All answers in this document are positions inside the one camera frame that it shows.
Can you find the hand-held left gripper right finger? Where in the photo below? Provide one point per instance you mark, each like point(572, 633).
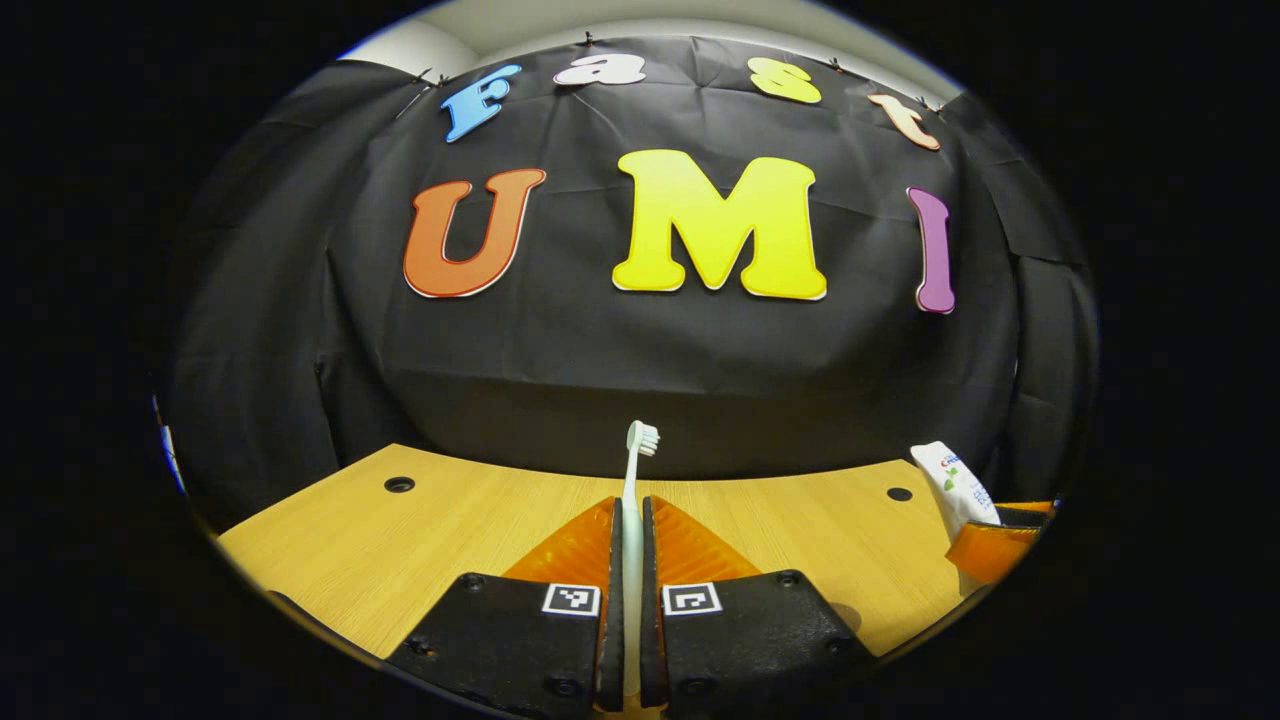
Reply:
point(650, 620)

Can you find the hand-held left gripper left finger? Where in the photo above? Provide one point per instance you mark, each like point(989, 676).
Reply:
point(612, 620)

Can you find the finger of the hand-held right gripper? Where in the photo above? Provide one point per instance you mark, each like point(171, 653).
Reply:
point(1022, 515)
point(990, 555)

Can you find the mint green toothbrush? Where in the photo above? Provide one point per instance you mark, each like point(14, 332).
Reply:
point(632, 560)

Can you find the white toothpaste tube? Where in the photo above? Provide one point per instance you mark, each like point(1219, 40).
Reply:
point(955, 485)

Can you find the black backdrop cloth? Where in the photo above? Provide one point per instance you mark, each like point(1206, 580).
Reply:
point(560, 350)

